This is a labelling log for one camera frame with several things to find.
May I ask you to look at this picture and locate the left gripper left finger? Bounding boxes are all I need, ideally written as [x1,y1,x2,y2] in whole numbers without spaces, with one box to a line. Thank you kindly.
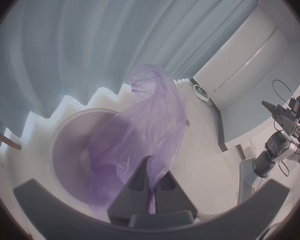
[107,156,151,226]

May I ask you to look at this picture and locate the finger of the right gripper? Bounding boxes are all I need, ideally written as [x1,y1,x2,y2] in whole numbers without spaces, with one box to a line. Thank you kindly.
[262,100,283,116]
[272,108,297,135]

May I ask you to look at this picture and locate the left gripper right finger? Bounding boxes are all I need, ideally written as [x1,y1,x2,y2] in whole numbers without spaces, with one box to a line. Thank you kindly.
[155,171,198,222]

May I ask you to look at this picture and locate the purple plastic bag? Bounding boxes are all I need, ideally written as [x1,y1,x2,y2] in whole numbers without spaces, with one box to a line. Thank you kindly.
[87,64,188,216]

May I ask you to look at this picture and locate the white trash bin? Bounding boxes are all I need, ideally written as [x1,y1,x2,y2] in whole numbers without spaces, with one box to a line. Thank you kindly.
[49,108,125,206]

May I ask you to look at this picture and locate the white cushioned wooden chair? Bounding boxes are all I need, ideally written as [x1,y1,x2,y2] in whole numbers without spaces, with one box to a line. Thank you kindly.
[0,124,22,163]

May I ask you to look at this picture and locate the pale blue curtain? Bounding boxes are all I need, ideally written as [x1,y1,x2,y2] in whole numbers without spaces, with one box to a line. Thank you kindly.
[0,0,264,139]

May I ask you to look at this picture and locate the black cable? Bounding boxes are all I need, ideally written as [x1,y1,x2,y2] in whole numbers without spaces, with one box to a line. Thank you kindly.
[272,80,295,102]

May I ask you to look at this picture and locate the white ring-shaped object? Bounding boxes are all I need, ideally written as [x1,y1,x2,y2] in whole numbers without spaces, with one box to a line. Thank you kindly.
[192,84,211,106]

